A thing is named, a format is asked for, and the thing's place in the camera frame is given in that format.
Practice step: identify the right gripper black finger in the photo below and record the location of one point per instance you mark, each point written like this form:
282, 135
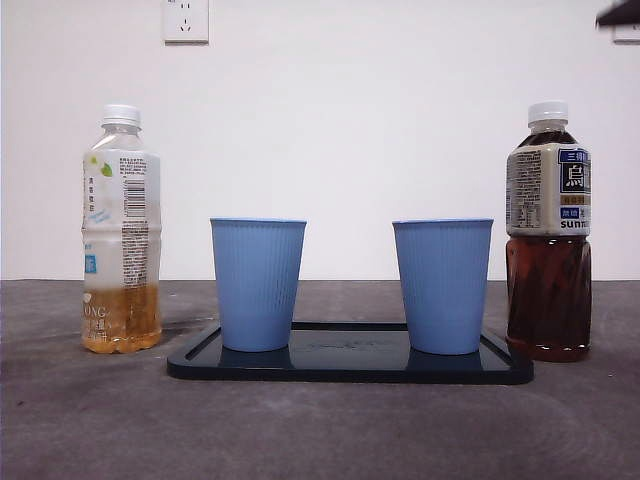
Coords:
625, 14

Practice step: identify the dark oolong tea bottle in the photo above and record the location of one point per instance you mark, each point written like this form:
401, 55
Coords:
547, 290

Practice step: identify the jasmine tea bottle white label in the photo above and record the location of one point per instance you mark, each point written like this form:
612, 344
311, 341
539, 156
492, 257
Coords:
122, 225

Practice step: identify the blue ribbed plastic cup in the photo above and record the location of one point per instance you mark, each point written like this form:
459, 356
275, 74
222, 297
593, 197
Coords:
442, 285
256, 285

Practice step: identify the dark blue rectangular tray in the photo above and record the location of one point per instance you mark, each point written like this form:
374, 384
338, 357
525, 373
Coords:
350, 362

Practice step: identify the white wall socket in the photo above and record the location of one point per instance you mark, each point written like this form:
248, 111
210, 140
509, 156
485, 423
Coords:
629, 34
185, 22

